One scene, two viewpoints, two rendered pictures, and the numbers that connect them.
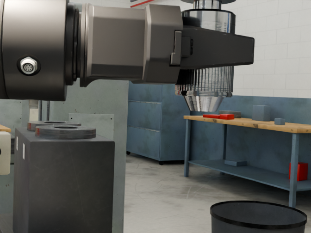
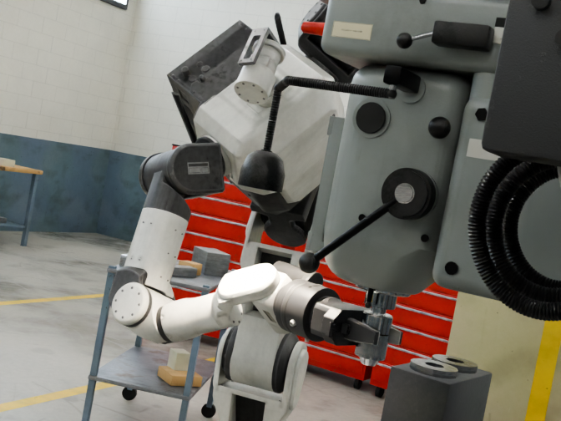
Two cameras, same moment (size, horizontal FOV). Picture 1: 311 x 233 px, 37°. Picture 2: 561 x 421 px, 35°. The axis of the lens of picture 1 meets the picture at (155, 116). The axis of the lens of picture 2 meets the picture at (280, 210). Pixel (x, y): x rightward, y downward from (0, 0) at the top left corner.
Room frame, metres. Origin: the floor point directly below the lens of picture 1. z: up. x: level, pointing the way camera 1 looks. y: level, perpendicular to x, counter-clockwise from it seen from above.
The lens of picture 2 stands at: (-0.53, -1.04, 1.46)
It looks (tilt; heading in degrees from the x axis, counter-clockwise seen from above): 3 degrees down; 55
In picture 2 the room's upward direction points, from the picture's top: 11 degrees clockwise
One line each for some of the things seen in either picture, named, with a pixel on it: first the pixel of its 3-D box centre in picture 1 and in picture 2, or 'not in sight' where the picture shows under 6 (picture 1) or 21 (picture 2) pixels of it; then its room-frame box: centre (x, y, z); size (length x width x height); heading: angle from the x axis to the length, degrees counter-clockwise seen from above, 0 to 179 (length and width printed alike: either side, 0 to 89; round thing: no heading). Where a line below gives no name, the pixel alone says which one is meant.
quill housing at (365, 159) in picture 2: not in sight; (406, 182); (0.38, -0.04, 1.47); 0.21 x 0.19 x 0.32; 29
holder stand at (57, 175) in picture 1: (58, 187); (434, 413); (0.75, 0.15, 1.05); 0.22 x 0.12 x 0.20; 22
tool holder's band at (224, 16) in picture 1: (206, 19); (377, 316); (0.38, -0.04, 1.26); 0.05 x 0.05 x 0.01
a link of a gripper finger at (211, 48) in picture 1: (214, 48); (360, 332); (0.35, -0.04, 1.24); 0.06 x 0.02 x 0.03; 99
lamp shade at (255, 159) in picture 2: not in sight; (263, 169); (0.26, 0.16, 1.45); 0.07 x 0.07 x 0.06
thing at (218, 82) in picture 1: (204, 59); (373, 337); (0.38, -0.04, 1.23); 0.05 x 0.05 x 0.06
